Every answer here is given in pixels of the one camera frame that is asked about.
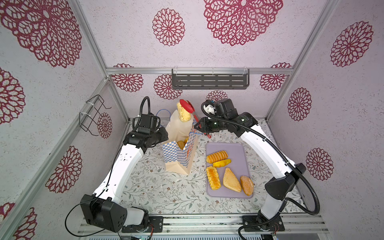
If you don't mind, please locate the lavender plastic tray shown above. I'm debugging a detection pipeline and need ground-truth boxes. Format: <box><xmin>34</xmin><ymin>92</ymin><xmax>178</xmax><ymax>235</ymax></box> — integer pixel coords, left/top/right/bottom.
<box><xmin>206</xmin><ymin>143</ymin><xmax>254</xmax><ymax>199</ymax></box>

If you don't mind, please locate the triangular fake toast slice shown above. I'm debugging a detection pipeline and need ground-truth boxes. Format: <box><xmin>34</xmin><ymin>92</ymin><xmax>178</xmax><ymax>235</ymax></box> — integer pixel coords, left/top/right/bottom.
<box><xmin>223</xmin><ymin>168</ymin><xmax>242</xmax><ymax>193</ymax></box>

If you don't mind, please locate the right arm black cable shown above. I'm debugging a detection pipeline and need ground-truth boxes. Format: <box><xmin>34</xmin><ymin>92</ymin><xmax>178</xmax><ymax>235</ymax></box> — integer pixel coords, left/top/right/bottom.
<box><xmin>200</xmin><ymin>100</ymin><xmax>321</xmax><ymax>240</ymax></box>

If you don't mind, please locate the black wire wall rack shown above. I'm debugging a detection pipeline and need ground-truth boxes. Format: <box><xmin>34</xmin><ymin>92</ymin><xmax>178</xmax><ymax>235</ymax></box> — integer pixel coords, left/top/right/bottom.
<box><xmin>78</xmin><ymin>95</ymin><xmax>111</xmax><ymax>137</ymax></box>

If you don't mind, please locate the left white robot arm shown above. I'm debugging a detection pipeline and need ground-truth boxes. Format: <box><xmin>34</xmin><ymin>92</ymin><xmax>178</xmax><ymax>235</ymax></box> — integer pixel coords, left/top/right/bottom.
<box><xmin>80</xmin><ymin>113</ymin><xmax>168</xmax><ymax>233</ymax></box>

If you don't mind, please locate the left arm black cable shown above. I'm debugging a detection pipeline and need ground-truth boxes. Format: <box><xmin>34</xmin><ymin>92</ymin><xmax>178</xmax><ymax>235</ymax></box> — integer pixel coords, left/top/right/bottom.
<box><xmin>139</xmin><ymin>96</ymin><xmax>151</xmax><ymax>118</ymax></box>

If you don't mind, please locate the small yellow fake bread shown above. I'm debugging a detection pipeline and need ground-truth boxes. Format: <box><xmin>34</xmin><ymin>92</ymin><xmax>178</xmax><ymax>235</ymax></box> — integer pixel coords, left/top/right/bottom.
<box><xmin>213</xmin><ymin>159</ymin><xmax>232</xmax><ymax>168</ymax></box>

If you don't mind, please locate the blue checkered paper bag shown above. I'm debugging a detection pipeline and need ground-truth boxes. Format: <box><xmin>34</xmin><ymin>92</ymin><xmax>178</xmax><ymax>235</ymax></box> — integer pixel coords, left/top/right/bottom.
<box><xmin>161</xmin><ymin>110</ymin><xmax>199</xmax><ymax>175</ymax></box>

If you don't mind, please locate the oval sugared fake bread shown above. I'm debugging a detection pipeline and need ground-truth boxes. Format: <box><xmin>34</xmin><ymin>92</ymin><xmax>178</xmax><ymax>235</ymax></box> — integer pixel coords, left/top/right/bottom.
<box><xmin>240</xmin><ymin>176</ymin><xmax>254</xmax><ymax>196</ymax></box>

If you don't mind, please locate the fake croissant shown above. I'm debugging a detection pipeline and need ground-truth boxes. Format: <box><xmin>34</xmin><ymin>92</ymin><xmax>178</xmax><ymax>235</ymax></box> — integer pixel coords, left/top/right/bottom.
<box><xmin>177</xmin><ymin>102</ymin><xmax>192</xmax><ymax>122</ymax></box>

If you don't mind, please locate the corn topped fake bread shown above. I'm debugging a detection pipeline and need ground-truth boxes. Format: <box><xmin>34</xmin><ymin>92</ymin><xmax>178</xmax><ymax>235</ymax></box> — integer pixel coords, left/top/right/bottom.
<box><xmin>206</xmin><ymin>166</ymin><xmax>221</xmax><ymax>190</ymax></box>

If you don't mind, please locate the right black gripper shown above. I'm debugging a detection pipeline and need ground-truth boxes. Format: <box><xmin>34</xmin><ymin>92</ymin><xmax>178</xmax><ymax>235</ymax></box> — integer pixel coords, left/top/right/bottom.
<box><xmin>193</xmin><ymin>118</ymin><xmax>228</xmax><ymax>133</ymax></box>

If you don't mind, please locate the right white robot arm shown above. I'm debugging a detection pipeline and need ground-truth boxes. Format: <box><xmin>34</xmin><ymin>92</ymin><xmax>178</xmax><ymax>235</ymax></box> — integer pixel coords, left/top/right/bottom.
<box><xmin>195</xmin><ymin>99</ymin><xmax>307</xmax><ymax>222</ymax></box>

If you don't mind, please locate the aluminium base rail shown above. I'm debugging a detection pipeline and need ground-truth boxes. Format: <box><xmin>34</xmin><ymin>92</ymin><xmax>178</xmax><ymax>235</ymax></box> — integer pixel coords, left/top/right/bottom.
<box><xmin>77</xmin><ymin>213</ymin><xmax>332</xmax><ymax>240</ymax></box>

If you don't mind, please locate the long baguette fake bread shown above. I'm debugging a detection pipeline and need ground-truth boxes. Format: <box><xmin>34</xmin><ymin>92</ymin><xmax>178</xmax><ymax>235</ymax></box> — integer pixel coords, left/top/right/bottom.
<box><xmin>177</xmin><ymin>141</ymin><xmax>185</xmax><ymax>150</ymax></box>

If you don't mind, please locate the dark grey wall shelf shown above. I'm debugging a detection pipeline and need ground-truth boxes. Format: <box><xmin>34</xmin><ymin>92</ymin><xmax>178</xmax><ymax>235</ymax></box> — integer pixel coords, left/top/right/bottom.
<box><xmin>171</xmin><ymin>69</ymin><xmax>250</xmax><ymax>90</ymax></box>

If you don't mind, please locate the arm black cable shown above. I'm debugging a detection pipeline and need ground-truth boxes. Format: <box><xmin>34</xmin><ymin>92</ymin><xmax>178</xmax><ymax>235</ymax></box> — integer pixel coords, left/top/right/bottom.
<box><xmin>139</xmin><ymin>96</ymin><xmax>151</xmax><ymax>118</ymax></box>
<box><xmin>200</xmin><ymin>100</ymin><xmax>321</xmax><ymax>240</ymax></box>

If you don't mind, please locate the braided fake bread loaf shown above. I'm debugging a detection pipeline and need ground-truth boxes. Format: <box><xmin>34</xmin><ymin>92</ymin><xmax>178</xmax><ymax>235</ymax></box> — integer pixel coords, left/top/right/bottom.
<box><xmin>206</xmin><ymin>150</ymin><xmax>228</xmax><ymax>164</ymax></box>

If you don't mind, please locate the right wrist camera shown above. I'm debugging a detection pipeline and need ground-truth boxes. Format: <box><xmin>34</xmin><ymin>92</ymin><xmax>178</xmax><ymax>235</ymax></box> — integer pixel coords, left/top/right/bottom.
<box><xmin>204</xmin><ymin>104</ymin><xmax>216</xmax><ymax>116</ymax></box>

